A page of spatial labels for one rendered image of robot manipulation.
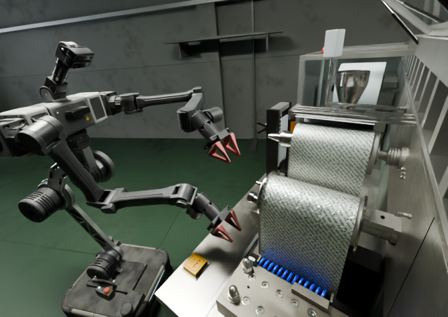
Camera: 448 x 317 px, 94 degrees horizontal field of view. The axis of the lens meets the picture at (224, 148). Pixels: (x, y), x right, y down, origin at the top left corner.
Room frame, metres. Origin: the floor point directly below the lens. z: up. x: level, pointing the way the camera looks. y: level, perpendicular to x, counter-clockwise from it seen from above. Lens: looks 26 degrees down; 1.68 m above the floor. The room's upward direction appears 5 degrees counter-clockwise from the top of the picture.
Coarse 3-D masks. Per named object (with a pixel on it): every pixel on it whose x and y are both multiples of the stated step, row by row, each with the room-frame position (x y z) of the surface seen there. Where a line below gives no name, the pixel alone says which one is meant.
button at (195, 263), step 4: (192, 256) 0.58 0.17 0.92; (196, 256) 0.58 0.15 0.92; (200, 256) 0.58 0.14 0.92; (188, 260) 0.56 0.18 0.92; (192, 260) 0.56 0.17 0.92; (196, 260) 0.56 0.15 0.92; (200, 260) 0.56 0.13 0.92; (204, 260) 0.56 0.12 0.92; (184, 264) 0.55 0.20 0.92; (188, 264) 0.55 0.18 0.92; (192, 264) 0.55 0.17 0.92; (196, 264) 0.54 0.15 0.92; (200, 264) 0.54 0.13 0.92; (204, 264) 0.54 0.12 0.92; (184, 268) 0.54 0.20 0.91; (188, 268) 0.53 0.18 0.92; (192, 268) 0.53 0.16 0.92; (196, 268) 0.53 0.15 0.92; (200, 268) 0.53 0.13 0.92; (192, 272) 0.51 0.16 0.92; (196, 272) 0.51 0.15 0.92; (200, 272) 0.52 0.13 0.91; (196, 276) 0.51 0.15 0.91
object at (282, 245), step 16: (272, 224) 0.46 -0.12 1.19; (272, 240) 0.46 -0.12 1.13; (288, 240) 0.43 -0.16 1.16; (304, 240) 0.40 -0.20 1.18; (272, 256) 0.46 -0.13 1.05; (288, 256) 0.42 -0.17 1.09; (304, 256) 0.40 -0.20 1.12; (320, 256) 0.37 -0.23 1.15; (336, 256) 0.35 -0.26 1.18; (304, 272) 0.39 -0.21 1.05; (320, 272) 0.37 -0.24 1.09; (336, 272) 0.34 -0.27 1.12; (336, 288) 0.34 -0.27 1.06
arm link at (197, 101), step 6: (198, 90) 1.09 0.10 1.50; (192, 96) 1.06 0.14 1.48; (198, 96) 1.05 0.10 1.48; (192, 102) 0.92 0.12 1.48; (198, 102) 0.94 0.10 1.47; (198, 108) 0.90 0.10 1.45; (180, 114) 0.73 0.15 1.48; (186, 114) 0.73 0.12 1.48; (180, 120) 0.74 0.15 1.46; (186, 120) 0.73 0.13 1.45; (180, 126) 0.74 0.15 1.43; (186, 126) 0.73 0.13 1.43
